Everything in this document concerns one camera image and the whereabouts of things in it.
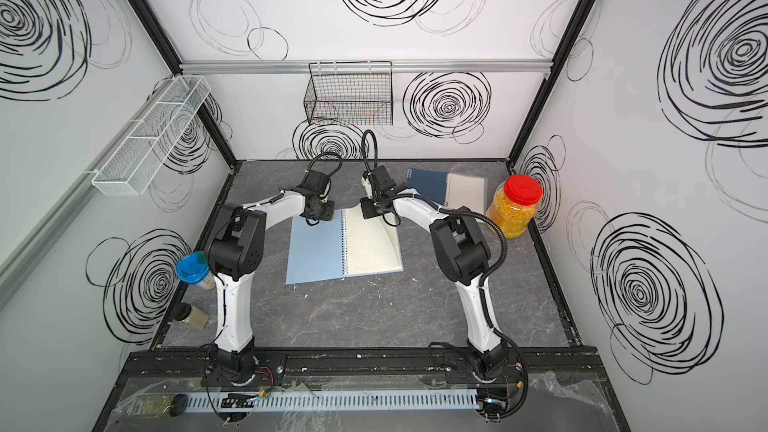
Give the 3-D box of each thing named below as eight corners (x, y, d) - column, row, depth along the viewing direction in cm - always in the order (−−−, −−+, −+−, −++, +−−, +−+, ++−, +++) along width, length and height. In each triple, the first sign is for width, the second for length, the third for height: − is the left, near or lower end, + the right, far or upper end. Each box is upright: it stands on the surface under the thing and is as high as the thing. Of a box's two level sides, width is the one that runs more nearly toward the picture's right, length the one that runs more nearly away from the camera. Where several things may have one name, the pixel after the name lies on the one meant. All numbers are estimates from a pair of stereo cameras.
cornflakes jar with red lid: (490, 238, 99) (509, 203, 84) (483, 211, 106) (499, 174, 91) (526, 238, 99) (551, 203, 84) (516, 211, 106) (538, 174, 91)
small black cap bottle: (189, 330, 82) (169, 320, 75) (195, 313, 85) (177, 302, 78) (206, 330, 82) (188, 320, 75) (212, 313, 85) (195, 302, 78)
